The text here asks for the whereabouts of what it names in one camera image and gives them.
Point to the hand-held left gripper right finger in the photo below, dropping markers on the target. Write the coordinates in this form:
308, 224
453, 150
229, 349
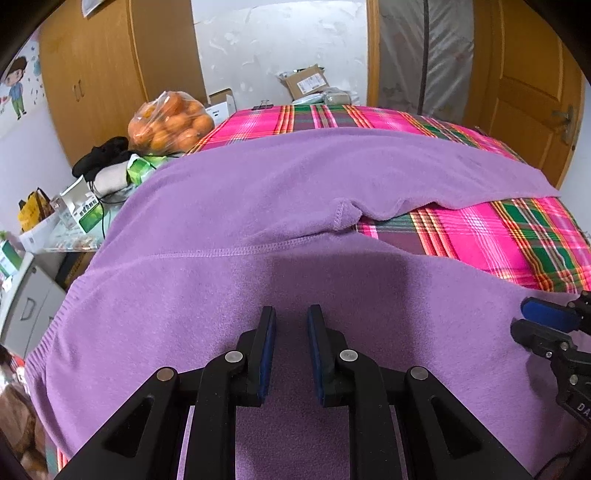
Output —
316, 364

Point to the wooden wardrobe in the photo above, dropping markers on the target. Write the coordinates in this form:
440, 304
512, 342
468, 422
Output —
106, 69

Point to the green packet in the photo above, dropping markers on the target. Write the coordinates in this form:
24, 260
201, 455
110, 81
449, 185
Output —
143, 168

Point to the brown patterned cloth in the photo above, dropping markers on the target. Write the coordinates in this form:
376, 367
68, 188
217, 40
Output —
21, 415

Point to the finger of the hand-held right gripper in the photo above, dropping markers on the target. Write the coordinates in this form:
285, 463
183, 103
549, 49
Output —
549, 314
540, 341

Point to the green box on cabinet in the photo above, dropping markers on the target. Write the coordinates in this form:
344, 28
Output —
9, 258

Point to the white bin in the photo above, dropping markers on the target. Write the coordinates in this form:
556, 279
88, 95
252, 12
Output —
39, 235

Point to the black binder clip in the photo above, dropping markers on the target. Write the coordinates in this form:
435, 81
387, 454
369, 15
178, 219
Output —
262, 107

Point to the yellow bag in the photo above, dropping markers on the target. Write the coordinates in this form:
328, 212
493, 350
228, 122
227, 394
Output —
34, 210

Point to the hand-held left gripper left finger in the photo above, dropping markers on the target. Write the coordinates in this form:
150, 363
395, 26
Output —
267, 364

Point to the white pink plastic bag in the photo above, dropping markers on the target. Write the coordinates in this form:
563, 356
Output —
94, 7

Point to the wooden door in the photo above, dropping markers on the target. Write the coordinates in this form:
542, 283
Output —
521, 69

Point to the purple sweater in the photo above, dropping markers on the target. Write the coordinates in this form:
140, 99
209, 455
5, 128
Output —
277, 184

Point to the wooden door frame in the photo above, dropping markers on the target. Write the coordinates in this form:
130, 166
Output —
373, 50

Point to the glass table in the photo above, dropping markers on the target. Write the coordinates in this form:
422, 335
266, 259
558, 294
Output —
74, 242

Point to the cartoon wall sticker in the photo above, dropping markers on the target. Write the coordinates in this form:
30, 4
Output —
16, 87

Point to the clear plastic door curtain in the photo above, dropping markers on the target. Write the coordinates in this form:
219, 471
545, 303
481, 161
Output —
425, 55

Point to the grey packet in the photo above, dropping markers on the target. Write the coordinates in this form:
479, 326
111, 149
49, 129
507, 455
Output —
323, 98

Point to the small white box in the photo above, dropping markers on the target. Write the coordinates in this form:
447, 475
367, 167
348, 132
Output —
221, 106

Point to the bag of oranges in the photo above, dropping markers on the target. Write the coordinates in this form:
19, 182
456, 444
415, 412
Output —
168, 127

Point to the pink green plaid blanket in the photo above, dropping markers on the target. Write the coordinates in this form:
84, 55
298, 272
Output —
485, 235

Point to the large brown carton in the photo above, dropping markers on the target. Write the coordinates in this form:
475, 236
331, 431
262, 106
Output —
74, 270

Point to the cardboard box with label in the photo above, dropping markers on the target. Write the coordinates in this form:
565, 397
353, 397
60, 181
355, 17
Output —
307, 83

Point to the white drawer cabinet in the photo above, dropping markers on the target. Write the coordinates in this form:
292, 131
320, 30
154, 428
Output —
27, 309

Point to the black cloth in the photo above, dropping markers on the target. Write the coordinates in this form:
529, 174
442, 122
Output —
101, 154

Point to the folded white cloth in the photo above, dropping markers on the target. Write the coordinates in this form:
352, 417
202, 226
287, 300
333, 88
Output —
113, 180

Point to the green white box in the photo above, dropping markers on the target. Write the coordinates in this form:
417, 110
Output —
85, 212

